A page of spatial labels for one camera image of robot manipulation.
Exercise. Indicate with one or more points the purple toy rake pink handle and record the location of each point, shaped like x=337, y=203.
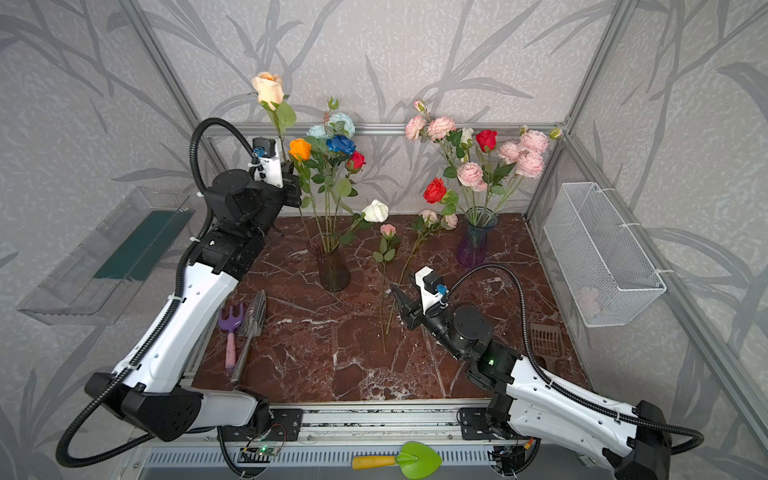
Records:
x=229, y=320

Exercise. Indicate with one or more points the green stem small red rose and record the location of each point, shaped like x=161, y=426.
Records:
x=343, y=221

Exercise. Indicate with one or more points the small pink bud spray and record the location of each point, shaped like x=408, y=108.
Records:
x=428, y=223

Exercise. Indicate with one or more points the small green circuit board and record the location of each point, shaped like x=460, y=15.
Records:
x=259, y=454

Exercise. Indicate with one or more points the peach rosebud stem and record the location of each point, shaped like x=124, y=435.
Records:
x=271, y=97

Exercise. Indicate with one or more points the white wire mesh basket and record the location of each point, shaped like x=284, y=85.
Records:
x=609, y=275

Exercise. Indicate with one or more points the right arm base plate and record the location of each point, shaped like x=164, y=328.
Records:
x=475, y=425

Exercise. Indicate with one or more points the brown plastic scoop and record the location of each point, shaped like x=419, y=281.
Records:
x=547, y=345

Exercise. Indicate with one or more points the dark red rose stem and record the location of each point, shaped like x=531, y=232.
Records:
x=497, y=160

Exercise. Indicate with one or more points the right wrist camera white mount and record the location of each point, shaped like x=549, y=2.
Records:
x=433, y=291

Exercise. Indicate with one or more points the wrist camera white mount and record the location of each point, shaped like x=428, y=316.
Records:
x=433, y=291
x=265, y=162

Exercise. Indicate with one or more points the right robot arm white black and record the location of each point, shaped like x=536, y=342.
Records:
x=540, y=405

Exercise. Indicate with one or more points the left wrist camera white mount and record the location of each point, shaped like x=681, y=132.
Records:
x=265, y=162

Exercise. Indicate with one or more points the clear plastic wall tray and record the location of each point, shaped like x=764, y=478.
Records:
x=95, y=283

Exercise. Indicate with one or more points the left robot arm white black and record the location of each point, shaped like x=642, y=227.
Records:
x=145, y=387

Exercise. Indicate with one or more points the white rosebud stem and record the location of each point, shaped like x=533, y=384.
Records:
x=467, y=137

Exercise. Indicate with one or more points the aluminium front rail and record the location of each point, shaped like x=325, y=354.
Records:
x=332, y=434

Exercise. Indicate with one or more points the white rose stem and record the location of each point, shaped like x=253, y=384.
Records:
x=375, y=212

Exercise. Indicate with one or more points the green toy shovel yellow handle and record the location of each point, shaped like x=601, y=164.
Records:
x=415, y=460

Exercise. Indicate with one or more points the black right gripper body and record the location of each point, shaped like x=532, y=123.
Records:
x=417, y=313

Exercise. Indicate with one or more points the pink rosebud stem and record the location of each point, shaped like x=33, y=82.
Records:
x=383, y=256

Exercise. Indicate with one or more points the dark glass cup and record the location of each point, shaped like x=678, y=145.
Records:
x=334, y=275

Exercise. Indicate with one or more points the purple ribbed glass vase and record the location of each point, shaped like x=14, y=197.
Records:
x=473, y=248

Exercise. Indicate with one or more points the white blue flower stem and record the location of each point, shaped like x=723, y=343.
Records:
x=334, y=123

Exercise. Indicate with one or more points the orange rose stem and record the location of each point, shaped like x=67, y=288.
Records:
x=300, y=152

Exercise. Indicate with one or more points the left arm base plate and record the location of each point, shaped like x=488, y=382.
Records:
x=278, y=425

